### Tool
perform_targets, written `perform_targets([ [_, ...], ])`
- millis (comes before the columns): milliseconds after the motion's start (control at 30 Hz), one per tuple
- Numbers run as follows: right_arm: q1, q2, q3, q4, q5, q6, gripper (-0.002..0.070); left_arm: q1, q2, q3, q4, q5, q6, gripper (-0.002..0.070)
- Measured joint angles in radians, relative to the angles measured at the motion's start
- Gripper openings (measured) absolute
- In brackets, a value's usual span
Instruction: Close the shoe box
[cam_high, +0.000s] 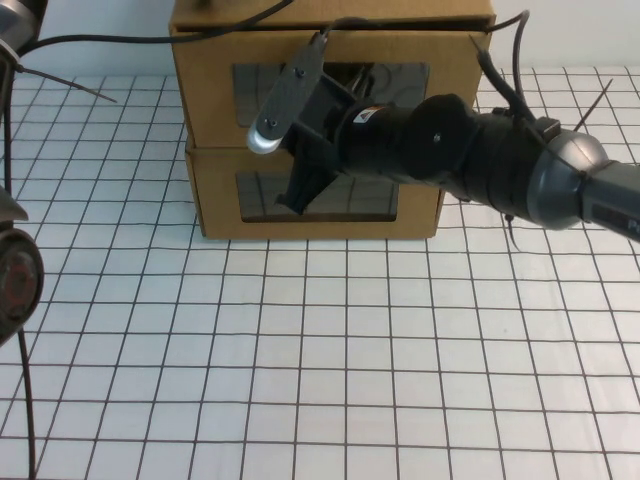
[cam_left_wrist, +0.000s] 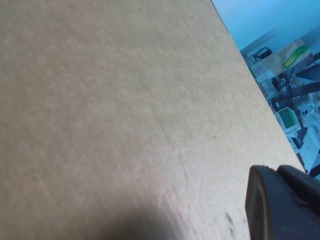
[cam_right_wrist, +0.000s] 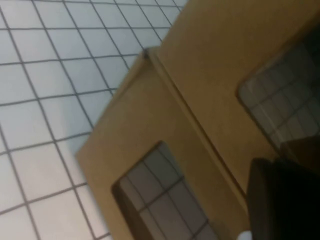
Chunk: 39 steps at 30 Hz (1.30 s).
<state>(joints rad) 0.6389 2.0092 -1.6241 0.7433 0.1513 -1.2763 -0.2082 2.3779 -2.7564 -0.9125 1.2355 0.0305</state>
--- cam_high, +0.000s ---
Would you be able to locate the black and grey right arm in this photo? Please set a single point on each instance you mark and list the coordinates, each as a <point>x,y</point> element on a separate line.
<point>440,140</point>

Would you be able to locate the tall cardboard shoe box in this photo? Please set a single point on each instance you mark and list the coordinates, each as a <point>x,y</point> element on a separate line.
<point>205,90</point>

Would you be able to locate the white grid tablecloth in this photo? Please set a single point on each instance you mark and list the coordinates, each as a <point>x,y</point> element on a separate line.
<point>320,350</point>

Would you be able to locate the dark grey left arm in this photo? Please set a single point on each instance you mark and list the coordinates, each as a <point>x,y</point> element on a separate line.
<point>15,280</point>

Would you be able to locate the grey wrist camera bar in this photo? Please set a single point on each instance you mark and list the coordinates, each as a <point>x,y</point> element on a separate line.
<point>292,95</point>

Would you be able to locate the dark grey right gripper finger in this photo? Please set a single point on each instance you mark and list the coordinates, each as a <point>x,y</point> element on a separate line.
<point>365,82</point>
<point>302,195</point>

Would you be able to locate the short cardboard shoe box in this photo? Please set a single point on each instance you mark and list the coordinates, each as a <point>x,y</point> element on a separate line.
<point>215,200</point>

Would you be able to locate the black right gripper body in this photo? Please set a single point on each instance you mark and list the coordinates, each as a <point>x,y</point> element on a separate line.
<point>325,130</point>

